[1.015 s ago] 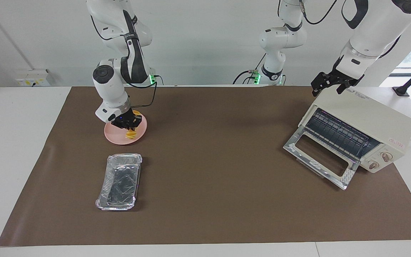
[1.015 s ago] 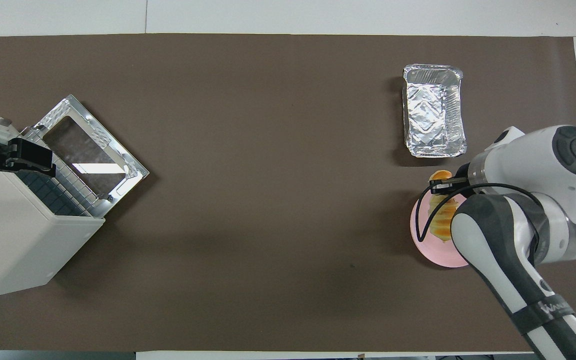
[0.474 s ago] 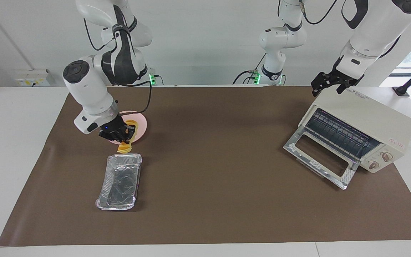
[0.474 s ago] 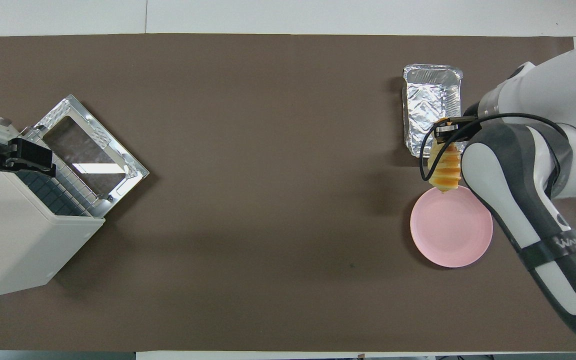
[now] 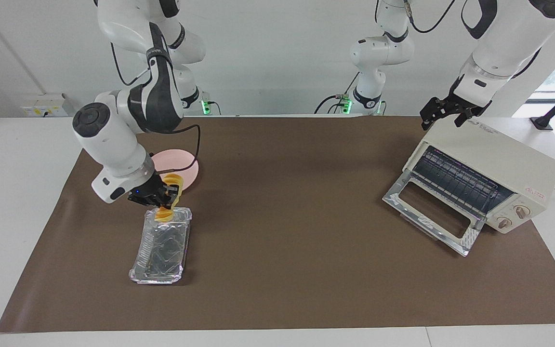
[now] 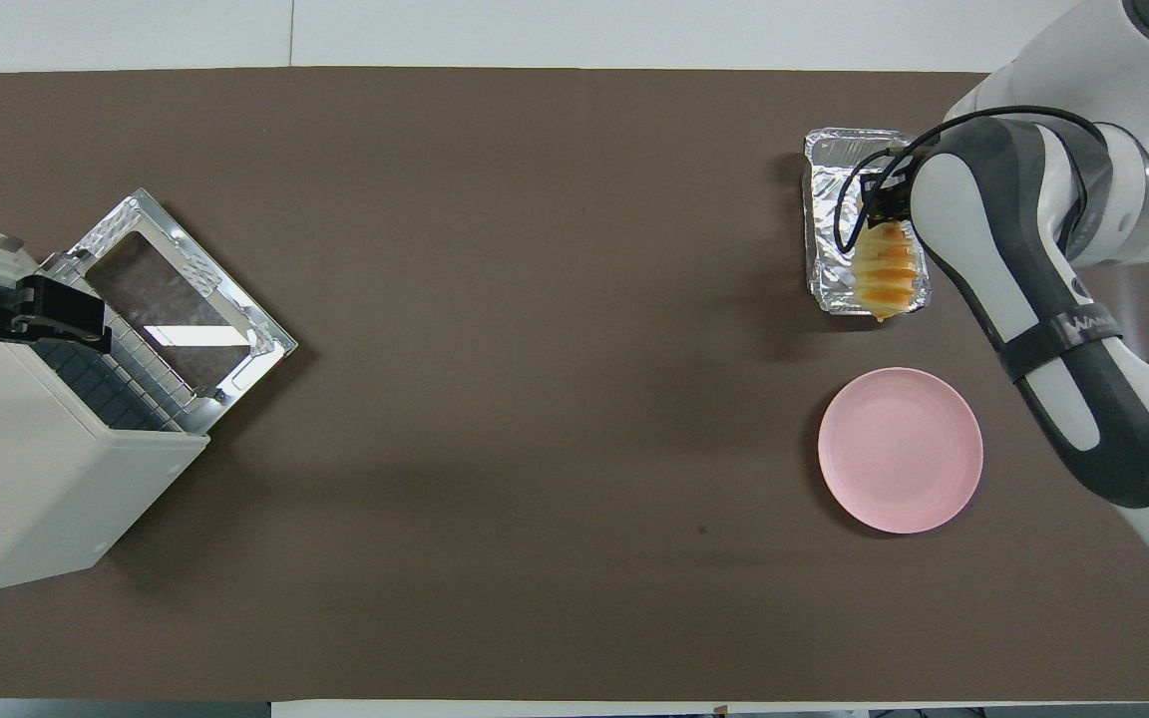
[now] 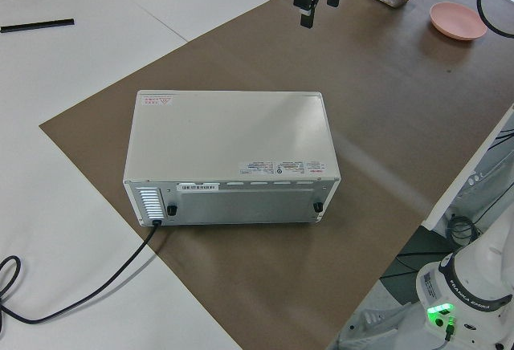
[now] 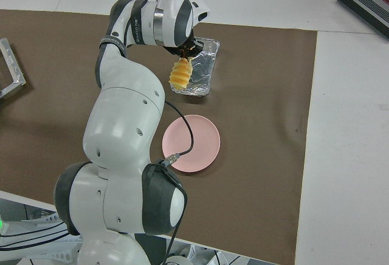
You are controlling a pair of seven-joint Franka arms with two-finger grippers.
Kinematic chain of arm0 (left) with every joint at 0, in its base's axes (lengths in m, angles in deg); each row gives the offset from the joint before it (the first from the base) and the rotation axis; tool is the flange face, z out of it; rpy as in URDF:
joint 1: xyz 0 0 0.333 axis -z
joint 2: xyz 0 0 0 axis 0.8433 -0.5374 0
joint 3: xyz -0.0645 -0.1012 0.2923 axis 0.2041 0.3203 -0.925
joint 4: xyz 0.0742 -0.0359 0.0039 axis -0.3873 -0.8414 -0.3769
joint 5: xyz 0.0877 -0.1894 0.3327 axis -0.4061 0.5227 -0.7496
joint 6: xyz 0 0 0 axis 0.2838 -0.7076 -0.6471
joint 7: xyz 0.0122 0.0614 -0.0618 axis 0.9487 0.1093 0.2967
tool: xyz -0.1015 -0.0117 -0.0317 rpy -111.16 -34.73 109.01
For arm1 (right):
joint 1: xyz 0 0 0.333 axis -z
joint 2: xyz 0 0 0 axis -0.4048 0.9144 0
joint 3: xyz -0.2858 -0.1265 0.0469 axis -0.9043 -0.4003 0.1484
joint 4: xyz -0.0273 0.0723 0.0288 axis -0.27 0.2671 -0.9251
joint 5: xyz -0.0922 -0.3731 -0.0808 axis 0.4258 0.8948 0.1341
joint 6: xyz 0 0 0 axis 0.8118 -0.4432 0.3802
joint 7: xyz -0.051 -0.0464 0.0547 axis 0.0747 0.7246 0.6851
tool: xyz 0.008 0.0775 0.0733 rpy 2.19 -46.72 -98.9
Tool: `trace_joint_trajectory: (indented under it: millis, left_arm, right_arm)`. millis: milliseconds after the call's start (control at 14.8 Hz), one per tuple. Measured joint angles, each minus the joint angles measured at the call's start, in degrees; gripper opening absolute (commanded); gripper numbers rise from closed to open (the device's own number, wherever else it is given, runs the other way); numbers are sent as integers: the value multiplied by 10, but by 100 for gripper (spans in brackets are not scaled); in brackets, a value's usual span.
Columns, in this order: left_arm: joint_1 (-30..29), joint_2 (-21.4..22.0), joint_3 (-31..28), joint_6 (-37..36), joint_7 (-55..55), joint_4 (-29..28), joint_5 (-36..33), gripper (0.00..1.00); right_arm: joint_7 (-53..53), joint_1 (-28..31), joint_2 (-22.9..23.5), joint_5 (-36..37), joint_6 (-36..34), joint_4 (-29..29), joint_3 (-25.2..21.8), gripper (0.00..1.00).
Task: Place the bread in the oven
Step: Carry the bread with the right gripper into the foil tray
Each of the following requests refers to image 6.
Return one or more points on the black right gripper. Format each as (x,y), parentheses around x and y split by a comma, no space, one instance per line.
(896,194)

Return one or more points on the aluminium foil tray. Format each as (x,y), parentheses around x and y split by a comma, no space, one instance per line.
(829,189)

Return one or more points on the yellow ridged bread loaf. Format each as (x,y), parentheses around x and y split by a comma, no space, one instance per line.
(886,274)

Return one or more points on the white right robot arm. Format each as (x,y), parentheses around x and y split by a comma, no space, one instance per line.
(1003,269)

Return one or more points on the cream toaster oven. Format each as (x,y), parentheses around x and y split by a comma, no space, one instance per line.
(26,469)

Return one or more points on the glass oven door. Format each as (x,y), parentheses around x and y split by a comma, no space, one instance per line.
(235,319)

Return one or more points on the pink round plate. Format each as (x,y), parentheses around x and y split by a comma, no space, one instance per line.
(901,451)

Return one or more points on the brown table mat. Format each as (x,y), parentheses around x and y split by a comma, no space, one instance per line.
(535,449)

